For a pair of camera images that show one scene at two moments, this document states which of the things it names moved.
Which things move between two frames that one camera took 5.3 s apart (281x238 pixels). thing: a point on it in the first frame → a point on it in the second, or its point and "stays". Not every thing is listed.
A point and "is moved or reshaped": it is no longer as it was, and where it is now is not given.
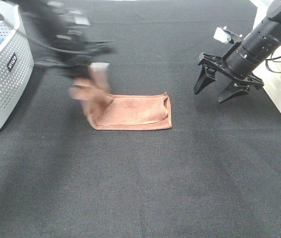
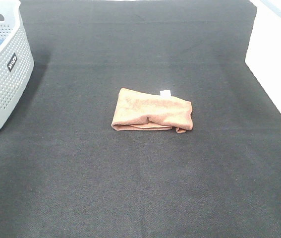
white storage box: x=280 y=77 stays
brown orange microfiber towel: x=105 y=111 is moved or reshaped
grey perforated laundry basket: x=4 y=74 stays
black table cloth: x=225 y=169 stays
